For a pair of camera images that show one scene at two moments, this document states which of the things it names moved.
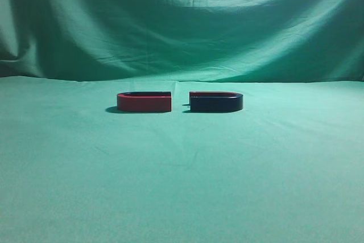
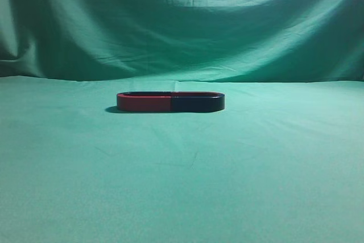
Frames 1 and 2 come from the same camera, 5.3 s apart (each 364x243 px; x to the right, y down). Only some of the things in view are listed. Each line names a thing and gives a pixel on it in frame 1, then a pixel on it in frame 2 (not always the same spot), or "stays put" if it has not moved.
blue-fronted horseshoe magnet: x=216 y=101 → x=197 y=102
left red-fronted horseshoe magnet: x=144 y=101 stays put
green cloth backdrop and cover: x=288 y=167 stays put
